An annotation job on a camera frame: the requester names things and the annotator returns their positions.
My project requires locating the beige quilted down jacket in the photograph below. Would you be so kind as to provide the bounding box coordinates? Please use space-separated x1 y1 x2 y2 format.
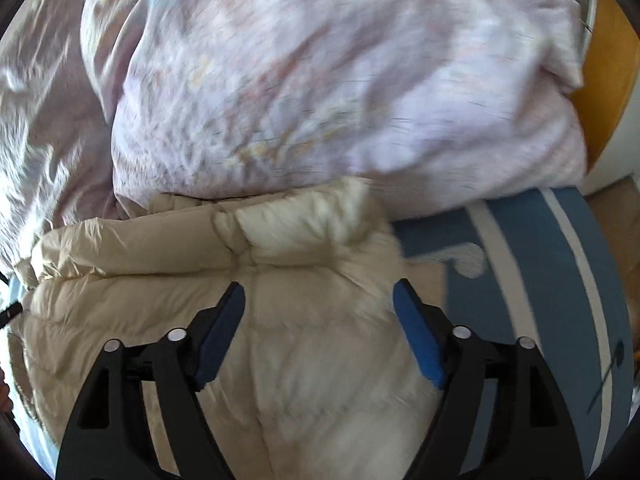
8 179 437 479

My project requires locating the blue striped bed sheet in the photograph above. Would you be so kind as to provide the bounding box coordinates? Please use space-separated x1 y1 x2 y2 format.
8 186 636 478

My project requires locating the pink floral duvet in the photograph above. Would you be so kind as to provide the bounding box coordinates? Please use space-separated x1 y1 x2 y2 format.
1 0 586 271

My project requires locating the wooden door frame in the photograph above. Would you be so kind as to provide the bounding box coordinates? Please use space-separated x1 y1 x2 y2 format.
570 0 639 169

